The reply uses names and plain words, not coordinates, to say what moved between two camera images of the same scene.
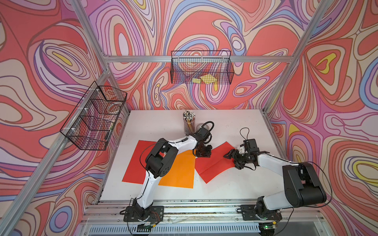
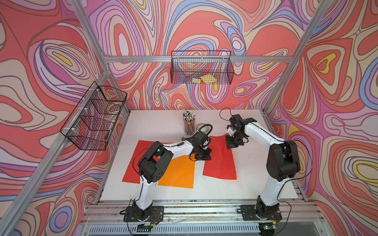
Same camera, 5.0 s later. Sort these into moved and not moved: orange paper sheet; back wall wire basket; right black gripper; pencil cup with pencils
Moved: right black gripper
Not moved: orange paper sheet; pencil cup with pencils; back wall wire basket
